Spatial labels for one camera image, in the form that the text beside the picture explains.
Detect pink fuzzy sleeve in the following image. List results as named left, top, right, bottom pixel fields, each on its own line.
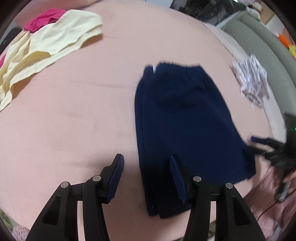
left=244, top=167, right=295, bottom=240

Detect navy shorts with white stripes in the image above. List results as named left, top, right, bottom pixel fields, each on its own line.
left=134, top=63, right=256, bottom=218

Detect thin black cable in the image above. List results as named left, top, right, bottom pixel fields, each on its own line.
left=256, top=201, right=278, bottom=220

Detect yellow plush toy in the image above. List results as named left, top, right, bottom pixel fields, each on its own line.
left=289, top=45, right=296, bottom=58

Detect magenta pink garment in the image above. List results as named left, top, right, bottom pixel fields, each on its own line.
left=23, top=8, right=67, bottom=33

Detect person's right hand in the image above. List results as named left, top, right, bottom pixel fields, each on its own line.
left=281, top=170, right=296, bottom=187

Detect light pink pillow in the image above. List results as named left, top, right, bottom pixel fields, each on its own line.
left=202, top=22, right=249, bottom=61

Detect cream yellow garment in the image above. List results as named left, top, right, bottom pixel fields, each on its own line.
left=1, top=9, right=103, bottom=109

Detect orange plush toy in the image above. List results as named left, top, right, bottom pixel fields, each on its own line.
left=278, top=34, right=290, bottom=49

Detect white lilac patterned garment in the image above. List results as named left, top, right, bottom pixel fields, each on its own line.
left=231, top=54, right=270, bottom=108

